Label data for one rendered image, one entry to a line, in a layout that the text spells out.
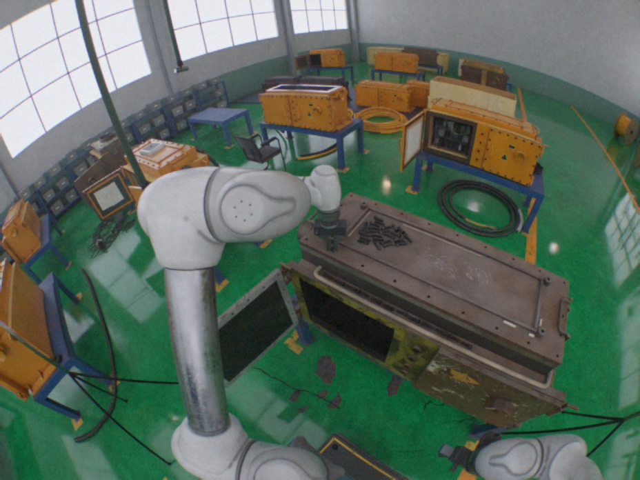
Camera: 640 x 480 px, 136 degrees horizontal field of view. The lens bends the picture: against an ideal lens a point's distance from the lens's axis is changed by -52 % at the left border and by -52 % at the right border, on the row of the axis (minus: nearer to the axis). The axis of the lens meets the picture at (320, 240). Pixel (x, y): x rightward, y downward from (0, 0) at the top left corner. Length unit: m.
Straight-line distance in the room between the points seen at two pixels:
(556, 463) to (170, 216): 0.89
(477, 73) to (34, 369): 10.85
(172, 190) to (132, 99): 8.96
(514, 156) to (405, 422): 2.97
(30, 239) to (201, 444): 5.40
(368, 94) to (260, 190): 7.08
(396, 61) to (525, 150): 7.13
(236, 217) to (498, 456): 0.65
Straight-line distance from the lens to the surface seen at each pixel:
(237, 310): 1.31
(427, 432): 2.32
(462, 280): 1.17
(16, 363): 3.21
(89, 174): 5.19
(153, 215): 0.49
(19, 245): 5.85
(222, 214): 0.37
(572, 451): 0.72
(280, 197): 0.37
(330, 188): 0.92
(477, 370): 1.17
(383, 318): 1.16
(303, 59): 11.73
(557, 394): 1.34
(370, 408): 2.27
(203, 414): 0.61
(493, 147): 3.46
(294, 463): 0.62
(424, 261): 1.19
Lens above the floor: 2.24
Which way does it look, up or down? 44 degrees down
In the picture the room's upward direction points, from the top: 8 degrees counter-clockwise
